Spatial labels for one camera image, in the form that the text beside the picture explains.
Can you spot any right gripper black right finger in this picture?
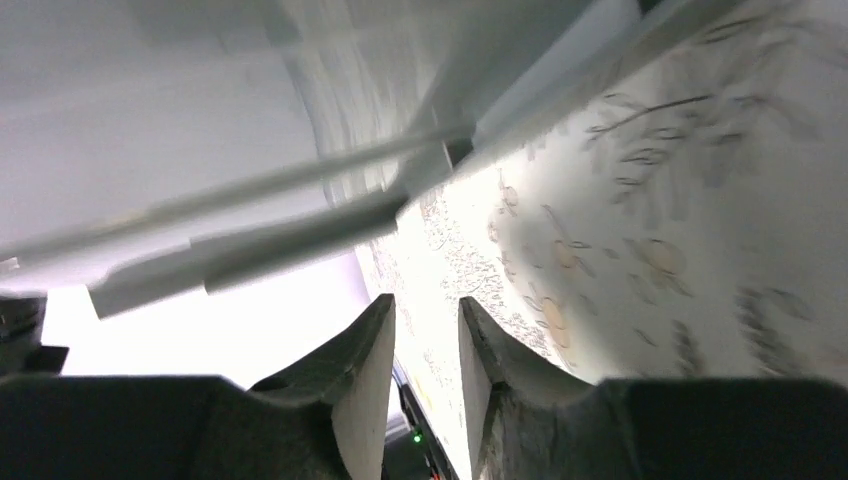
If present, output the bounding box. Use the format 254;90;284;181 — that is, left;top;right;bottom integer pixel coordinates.
458;297;847;479

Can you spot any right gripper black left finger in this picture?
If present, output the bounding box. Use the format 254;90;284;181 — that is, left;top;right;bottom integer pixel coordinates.
1;294;395;479

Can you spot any grey plastic crate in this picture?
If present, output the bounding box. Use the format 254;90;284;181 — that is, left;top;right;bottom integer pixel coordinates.
0;0;750;323

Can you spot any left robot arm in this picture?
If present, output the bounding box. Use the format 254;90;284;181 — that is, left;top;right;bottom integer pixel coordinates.
1;296;69;376

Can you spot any floral patterned table mat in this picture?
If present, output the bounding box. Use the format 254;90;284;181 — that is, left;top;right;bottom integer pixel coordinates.
357;1;847;479

